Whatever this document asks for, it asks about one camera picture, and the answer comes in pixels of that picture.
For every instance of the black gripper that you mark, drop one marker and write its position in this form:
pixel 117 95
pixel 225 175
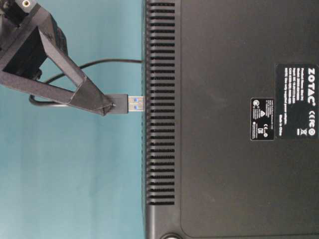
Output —
pixel 28 35

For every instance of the small certification label sticker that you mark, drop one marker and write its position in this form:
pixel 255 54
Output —
pixel 262 119

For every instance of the teal table cloth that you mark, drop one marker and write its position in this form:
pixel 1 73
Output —
pixel 66 173

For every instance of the large ZOTAC label sticker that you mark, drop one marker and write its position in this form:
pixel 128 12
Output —
pixel 297 101

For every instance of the round rubber PC foot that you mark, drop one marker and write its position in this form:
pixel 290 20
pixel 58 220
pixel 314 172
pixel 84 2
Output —
pixel 171 236

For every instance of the black mini PC box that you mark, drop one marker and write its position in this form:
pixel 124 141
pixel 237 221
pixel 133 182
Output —
pixel 203 177

